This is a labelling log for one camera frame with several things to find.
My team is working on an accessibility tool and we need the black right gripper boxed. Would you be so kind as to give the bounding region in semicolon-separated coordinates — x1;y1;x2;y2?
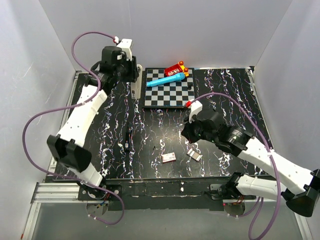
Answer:
180;114;217;144

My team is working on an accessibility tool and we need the black silver stapler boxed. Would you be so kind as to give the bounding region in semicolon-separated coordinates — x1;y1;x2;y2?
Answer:
130;64;143;100

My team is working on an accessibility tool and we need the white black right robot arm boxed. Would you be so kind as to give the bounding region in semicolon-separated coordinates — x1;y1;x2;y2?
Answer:
181;110;320;218

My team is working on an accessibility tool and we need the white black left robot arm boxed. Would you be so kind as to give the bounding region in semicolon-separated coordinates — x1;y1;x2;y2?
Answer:
47;39;143;200

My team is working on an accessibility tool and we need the red white staple box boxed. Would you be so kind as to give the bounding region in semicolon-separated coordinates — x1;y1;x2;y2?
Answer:
161;152;176;163

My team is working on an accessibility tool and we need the black white chessboard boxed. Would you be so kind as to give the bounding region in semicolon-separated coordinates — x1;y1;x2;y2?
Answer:
142;68;196;109

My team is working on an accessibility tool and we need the red yellow toy bus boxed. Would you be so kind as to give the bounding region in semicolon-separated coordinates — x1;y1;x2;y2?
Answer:
164;60;189;77

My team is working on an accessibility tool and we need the black marker pen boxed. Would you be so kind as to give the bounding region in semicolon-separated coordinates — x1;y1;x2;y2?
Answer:
124;123;133;153

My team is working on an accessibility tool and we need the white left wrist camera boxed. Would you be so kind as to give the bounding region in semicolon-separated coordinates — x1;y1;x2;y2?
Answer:
116;38;133;61

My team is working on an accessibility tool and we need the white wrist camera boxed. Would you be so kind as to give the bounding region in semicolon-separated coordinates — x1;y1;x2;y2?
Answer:
185;99;203;124
116;38;133;61

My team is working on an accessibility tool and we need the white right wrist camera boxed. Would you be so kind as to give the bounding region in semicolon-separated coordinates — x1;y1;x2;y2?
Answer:
185;99;203;124

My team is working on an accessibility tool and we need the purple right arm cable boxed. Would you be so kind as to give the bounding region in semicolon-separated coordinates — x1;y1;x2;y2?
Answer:
191;92;279;239

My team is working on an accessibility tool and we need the aluminium rail frame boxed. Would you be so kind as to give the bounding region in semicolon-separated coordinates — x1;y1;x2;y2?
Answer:
22;66;313;240

